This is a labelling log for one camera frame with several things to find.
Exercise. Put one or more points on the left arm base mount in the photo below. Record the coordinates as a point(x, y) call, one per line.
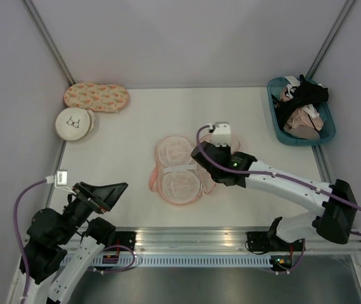
point(123, 238)

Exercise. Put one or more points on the floral mesh laundry bag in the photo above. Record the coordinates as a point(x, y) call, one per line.
point(177, 178)

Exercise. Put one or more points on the round cream laundry bag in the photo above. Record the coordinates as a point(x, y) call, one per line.
point(74, 124)

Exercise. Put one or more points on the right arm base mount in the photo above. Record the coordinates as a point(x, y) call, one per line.
point(258, 243)

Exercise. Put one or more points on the left aluminium frame post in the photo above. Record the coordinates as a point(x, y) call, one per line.
point(43, 31)

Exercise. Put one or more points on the aluminium frame post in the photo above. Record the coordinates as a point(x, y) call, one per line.
point(333, 32)
point(43, 31)

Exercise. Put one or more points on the white slotted cable duct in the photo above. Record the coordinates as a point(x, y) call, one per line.
point(125, 259)

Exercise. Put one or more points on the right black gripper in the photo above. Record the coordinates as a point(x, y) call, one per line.
point(227, 149)

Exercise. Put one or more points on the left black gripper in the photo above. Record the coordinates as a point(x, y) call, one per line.
point(99, 197)

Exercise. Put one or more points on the teal plastic basket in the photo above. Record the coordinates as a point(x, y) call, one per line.
point(275, 87)

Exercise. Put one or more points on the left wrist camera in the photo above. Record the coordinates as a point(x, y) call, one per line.
point(59, 180)

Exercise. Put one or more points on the pink bra in basket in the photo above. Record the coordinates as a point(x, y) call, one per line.
point(305, 116)

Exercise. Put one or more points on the white bra in basket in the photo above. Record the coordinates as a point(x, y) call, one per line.
point(289, 79)

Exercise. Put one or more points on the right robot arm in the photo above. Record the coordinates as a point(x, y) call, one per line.
point(330, 208)

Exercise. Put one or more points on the aluminium front rail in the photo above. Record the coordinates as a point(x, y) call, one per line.
point(219, 240)

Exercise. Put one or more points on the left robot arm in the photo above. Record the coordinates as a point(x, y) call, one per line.
point(62, 246)

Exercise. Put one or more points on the right aluminium frame post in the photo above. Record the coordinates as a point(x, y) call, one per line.
point(333, 32)

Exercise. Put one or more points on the black bra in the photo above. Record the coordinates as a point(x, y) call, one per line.
point(307, 94)

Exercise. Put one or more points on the taupe bra in basket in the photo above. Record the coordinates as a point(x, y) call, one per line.
point(303, 132)

